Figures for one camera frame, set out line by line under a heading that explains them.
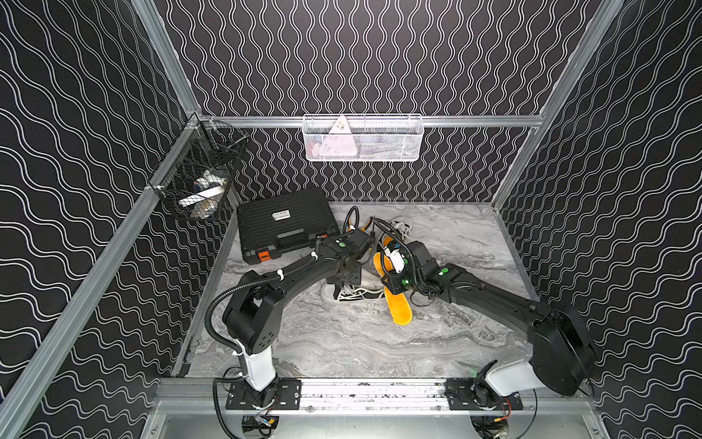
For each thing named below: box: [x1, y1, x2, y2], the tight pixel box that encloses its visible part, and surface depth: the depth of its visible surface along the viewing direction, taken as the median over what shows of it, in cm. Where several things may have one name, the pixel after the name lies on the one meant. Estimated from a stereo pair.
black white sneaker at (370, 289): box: [319, 268, 385, 303], surface depth 90 cm
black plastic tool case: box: [236, 187, 341, 265], surface depth 106 cm
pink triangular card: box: [324, 114, 358, 157], surface depth 92 cm
